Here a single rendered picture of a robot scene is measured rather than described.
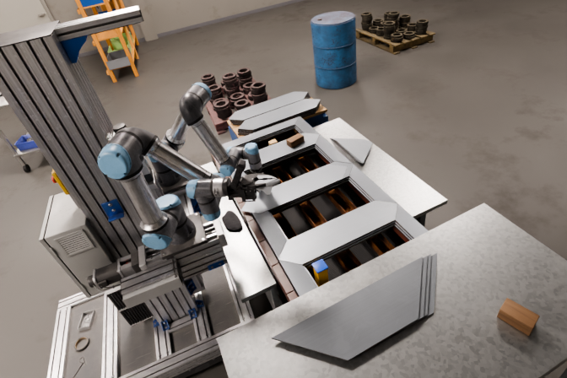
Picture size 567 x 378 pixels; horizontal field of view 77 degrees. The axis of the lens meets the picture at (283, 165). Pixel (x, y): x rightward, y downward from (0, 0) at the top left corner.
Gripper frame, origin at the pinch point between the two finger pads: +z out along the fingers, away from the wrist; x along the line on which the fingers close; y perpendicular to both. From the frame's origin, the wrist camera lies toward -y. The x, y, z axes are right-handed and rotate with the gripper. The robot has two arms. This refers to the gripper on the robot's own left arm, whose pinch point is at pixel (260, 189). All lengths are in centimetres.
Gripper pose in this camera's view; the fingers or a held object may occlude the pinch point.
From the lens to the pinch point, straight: 224.6
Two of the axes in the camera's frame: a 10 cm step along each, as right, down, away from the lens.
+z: 1.4, 7.8, 6.0
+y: 4.1, 5.1, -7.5
